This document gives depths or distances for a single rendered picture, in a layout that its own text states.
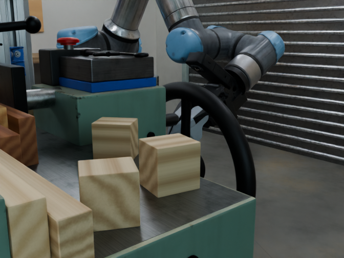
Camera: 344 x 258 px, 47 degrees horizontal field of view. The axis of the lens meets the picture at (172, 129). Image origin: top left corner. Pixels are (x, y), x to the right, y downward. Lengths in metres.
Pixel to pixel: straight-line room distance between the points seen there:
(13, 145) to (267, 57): 0.66
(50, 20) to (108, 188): 3.89
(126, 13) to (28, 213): 1.01
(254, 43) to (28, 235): 0.77
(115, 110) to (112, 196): 0.24
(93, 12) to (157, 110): 3.84
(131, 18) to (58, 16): 3.00
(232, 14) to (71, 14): 1.59
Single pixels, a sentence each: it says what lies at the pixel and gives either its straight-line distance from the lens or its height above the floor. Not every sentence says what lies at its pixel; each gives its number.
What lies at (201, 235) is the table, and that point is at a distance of 0.29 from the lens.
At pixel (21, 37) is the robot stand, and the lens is 1.30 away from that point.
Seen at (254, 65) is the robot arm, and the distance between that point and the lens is 0.87.
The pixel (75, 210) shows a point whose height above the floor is 0.94.
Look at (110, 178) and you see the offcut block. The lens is 0.26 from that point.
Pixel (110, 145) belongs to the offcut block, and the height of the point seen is 0.92.
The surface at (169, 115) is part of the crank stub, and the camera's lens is 0.74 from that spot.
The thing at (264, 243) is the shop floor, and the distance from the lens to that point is 2.12.
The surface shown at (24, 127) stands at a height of 0.94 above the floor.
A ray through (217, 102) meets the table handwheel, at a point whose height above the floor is 0.93.
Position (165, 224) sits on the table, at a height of 0.90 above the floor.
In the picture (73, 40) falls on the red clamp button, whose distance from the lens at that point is 0.56.
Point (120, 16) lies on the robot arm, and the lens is 1.20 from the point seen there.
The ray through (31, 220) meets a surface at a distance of 0.21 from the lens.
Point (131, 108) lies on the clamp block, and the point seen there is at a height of 0.94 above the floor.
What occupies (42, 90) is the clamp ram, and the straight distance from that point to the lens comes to 0.52.
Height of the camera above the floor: 1.03
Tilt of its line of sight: 14 degrees down
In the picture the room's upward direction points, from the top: straight up
